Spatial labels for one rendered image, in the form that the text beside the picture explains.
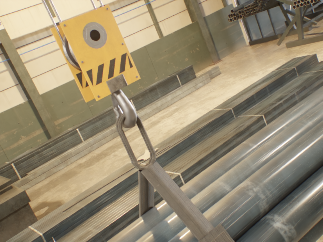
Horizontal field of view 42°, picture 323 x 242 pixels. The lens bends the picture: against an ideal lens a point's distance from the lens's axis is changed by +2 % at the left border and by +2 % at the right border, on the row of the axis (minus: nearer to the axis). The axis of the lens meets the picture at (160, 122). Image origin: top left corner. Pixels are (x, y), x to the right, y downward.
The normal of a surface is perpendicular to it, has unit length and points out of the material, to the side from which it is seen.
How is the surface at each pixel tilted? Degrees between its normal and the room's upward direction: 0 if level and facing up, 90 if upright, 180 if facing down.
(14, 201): 90
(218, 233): 60
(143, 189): 128
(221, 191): 41
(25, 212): 90
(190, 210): 51
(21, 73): 90
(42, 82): 90
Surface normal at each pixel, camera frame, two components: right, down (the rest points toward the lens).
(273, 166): -0.19, -0.85
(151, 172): 0.18, -0.56
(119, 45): 0.55, -0.01
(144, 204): 0.66, 0.54
